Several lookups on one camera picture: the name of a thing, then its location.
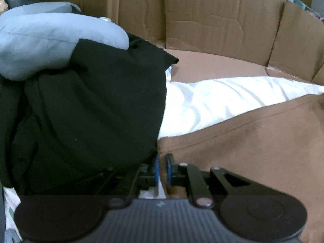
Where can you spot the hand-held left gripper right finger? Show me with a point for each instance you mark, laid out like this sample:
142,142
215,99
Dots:
169,170

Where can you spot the brown printed t-shirt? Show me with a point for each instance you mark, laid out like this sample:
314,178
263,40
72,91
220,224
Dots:
253,144

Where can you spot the striped white cloth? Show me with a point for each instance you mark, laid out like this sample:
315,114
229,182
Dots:
169,72

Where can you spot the grey-blue neck pillow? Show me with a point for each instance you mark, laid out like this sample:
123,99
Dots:
50,38

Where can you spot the crumpled black garment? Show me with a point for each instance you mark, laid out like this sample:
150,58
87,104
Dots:
88,106

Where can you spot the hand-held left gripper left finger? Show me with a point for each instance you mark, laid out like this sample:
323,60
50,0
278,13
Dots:
157,170

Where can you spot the cream bear printed blanket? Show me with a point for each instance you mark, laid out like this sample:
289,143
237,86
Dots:
215,101

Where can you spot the flattened cardboard box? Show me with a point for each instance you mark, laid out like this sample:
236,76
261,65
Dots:
215,17

